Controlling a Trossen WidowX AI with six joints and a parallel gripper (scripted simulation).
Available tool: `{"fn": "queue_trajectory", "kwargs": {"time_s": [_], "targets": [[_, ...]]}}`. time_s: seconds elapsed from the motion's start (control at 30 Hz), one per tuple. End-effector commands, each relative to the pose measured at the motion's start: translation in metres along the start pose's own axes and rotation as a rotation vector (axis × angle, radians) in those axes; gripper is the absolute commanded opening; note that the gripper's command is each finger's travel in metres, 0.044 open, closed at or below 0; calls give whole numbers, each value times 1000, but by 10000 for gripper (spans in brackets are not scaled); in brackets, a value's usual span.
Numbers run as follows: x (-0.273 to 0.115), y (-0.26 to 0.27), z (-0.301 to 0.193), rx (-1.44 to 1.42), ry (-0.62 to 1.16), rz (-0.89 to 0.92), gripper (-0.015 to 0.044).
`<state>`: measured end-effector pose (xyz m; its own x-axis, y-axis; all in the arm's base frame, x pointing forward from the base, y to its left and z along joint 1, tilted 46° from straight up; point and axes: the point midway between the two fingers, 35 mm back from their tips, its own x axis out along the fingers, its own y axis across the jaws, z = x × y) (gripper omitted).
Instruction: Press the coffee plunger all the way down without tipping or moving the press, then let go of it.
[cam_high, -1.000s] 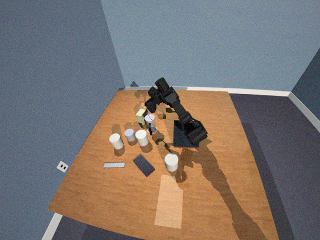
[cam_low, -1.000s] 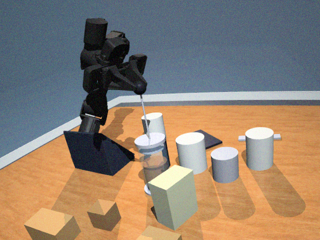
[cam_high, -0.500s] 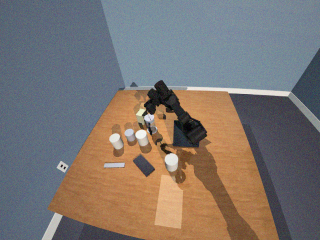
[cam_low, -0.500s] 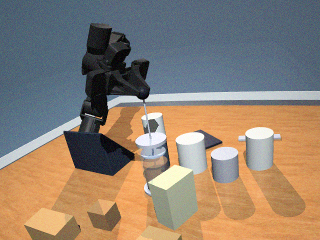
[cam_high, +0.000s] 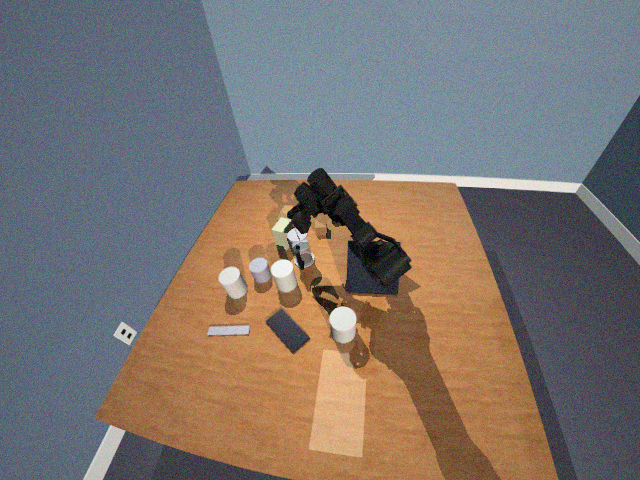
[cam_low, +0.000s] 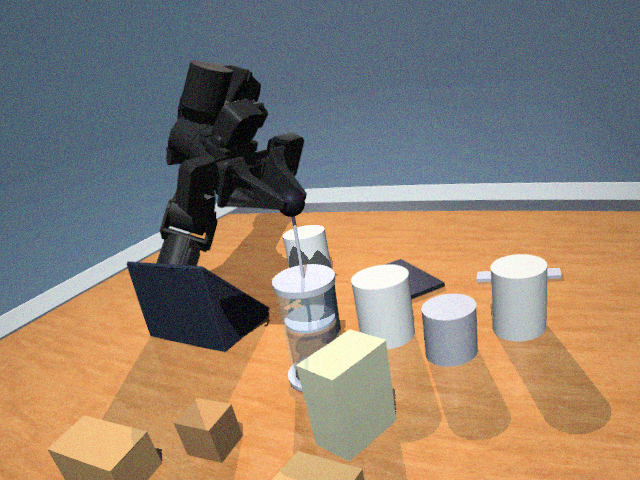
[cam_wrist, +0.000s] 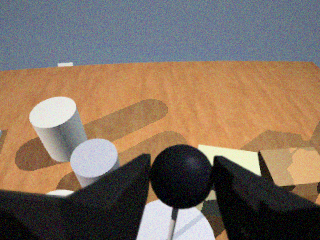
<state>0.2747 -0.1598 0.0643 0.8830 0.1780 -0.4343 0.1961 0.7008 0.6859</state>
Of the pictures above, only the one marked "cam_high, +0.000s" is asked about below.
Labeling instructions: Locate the grey cylinder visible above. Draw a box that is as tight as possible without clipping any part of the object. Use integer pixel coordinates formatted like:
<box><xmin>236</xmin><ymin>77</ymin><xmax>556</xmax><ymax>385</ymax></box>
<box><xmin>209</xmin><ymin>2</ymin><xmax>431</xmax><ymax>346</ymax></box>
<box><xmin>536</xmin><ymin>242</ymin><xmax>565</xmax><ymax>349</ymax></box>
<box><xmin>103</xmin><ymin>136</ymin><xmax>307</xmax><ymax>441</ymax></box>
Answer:
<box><xmin>249</xmin><ymin>258</ymin><xmax>272</xmax><ymax>283</ymax></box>
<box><xmin>330</xmin><ymin>306</ymin><xmax>356</xmax><ymax>344</ymax></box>
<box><xmin>219</xmin><ymin>267</ymin><xmax>248</xmax><ymax>299</ymax></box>
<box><xmin>270</xmin><ymin>260</ymin><xmax>297</xmax><ymax>292</ymax></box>

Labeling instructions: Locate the glass french press with black knob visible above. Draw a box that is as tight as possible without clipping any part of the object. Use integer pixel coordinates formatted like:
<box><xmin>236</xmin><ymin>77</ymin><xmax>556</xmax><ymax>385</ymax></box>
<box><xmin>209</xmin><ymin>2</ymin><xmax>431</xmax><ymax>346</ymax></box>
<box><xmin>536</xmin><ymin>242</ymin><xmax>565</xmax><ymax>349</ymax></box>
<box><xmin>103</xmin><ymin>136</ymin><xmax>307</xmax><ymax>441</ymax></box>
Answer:
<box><xmin>287</xmin><ymin>226</ymin><xmax>315</xmax><ymax>270</ymax></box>

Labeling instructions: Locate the light grey flat bar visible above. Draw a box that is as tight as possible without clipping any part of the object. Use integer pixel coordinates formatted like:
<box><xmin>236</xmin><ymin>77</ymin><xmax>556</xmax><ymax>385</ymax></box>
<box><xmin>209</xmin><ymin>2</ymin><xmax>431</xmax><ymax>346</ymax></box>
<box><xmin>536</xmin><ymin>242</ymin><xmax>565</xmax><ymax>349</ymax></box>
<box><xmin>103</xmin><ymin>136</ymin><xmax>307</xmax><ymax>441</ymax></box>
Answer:
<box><xmin>207</xmin><ymin>325</ymin><xmax>251</xmax><ymax>336</ymax></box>

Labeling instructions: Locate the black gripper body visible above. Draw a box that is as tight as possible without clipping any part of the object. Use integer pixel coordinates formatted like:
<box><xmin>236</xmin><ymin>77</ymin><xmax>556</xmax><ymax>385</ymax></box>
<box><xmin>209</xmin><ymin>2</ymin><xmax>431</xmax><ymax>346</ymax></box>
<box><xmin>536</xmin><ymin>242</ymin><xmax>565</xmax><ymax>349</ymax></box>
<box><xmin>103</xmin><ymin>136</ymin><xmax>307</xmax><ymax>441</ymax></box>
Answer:
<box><xmin>291</xmin><ymin>194</ymin><xmax>326</xmax><ymax>234</ymax></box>

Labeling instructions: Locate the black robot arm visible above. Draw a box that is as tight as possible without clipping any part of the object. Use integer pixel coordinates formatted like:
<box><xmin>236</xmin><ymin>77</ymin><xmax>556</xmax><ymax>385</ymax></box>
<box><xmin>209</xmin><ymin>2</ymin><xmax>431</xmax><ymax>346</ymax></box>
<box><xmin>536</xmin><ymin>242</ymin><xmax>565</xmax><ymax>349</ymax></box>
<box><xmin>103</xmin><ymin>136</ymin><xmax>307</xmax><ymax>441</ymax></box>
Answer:
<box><xmin>294</xmin><ymin>168</ymin><xmax>412</xmax><ymax>288</ymax></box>

